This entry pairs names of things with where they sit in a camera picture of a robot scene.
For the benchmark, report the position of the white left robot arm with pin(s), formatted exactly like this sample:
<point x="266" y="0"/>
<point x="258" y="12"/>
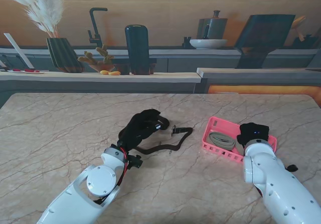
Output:
<point x="75" y="199"/>

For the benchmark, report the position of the pink plastic storage basket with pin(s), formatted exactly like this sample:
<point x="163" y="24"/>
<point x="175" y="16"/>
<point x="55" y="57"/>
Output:
<point x="218" y="124"/>

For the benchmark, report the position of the white ceramic bowl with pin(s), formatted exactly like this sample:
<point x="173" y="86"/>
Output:
<point x="208" y="44"/>

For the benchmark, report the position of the dark blue rounded container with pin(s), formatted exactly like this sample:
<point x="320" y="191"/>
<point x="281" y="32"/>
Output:
<point x="137" y="48"/>

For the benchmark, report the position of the dark brown woven belt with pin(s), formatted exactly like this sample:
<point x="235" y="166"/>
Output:
<point x="175" y="148"/>

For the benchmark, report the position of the black kitchen faucet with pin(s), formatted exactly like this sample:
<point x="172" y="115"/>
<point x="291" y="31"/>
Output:
<point x="93" y="23"/>

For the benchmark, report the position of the white pampas grass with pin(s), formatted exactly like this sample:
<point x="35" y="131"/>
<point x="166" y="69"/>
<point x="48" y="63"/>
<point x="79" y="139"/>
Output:
<point x="42" y="15"/>

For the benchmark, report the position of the yellow brown cactus plant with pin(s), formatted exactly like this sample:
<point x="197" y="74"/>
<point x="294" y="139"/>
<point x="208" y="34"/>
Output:
<point x="87" y="58"/>

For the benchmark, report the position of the plate with red slices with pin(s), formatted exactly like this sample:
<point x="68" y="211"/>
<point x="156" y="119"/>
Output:
<point x="30" y="70"/>

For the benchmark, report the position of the orange fruit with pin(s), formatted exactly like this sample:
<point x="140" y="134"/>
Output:
<point x="114" y="73"/>

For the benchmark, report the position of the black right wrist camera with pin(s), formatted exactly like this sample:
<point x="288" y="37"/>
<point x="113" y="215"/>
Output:
<point x="292" y="168"/>

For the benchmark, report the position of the white leaning board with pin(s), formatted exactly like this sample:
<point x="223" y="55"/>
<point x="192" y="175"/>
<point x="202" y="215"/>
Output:
<point x="18" y="50"/>

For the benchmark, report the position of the yellow and tan toy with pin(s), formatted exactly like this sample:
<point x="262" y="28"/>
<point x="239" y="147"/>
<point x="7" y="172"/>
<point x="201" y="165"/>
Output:
<point x="104" y="71"/>

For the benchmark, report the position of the dark angled range hood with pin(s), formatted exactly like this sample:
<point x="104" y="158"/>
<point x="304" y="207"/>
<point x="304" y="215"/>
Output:
<point x="263" y="33"/>

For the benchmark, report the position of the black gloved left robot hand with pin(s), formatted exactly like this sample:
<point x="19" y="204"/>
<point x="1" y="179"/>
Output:
<point x="135" y="131"/>

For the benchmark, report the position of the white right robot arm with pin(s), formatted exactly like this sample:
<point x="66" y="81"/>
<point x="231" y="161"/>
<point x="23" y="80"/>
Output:
<point x="276" y="183"/>

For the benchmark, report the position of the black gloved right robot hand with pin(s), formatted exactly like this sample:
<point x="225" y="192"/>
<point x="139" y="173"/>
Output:
<point x="253" y="132"/>

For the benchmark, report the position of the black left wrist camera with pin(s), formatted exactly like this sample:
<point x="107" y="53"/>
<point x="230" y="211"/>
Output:
<point x="135" y="161"/>

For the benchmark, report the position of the dark ribbed vase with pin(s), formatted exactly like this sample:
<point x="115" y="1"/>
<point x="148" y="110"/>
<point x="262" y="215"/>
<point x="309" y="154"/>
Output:
<point x="62" y="55"/>

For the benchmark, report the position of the dark utensil holder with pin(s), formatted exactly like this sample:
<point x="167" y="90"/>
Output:
<point x="306" y="43"/>

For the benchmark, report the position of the grey lidded jar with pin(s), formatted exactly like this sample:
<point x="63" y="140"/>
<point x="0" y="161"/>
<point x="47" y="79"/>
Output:
<point x="213" y="28"/>

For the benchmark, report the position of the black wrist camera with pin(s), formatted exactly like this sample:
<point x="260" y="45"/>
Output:
<point x="292" y="168"/>
<point x="135" y="161"/>

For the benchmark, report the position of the grey kitchen counter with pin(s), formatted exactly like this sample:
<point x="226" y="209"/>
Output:
<point x="100" y="83"/>

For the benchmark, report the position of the yellow kitchen utensil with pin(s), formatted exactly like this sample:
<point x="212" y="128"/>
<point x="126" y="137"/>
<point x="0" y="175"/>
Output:
<point x="298" y="23"/>

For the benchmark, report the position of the small black holder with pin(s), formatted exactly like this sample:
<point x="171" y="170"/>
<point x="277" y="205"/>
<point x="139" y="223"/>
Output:
<point x="186" y="43"/>

